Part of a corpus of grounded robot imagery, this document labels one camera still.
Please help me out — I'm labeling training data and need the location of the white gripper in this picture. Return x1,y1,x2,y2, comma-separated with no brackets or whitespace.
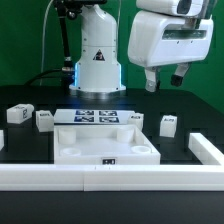
128,11,214,92

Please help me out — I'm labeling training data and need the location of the white square tabletop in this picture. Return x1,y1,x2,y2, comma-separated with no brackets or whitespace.
54,125,161,165

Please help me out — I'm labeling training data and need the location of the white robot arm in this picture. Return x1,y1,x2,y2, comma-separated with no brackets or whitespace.
69,0,218,99

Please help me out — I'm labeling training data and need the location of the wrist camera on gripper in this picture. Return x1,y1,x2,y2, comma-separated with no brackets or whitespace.
136,0,204,16

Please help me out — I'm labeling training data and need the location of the white obstacle wall right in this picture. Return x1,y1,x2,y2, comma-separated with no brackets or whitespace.
188,133,224,166

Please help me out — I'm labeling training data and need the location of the white obstacle wall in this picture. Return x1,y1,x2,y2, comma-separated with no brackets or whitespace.
0,164,224,191
188,133,224,166
0,130,4,151

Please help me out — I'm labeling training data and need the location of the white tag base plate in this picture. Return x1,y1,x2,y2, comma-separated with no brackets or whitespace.
54,109,134,124

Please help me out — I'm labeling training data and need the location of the white cable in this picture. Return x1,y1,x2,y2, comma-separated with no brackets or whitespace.
39,0,55,78

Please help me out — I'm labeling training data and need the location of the black cable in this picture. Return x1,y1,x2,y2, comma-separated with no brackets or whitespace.
23,68,75,87

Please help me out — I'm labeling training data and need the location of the white obstacle wall left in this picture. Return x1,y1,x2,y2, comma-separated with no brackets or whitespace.
0,130,4,151

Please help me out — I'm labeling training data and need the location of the white obstacle wall front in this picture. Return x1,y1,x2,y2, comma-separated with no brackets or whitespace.
0,164,224,191

